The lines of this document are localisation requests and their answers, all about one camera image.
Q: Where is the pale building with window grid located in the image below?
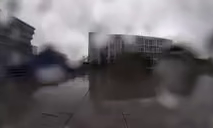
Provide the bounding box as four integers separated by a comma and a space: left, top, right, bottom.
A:
87, 31, 175, 66

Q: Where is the dark grey building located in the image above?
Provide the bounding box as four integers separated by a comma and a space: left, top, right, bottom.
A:
0, 9, 38, 82

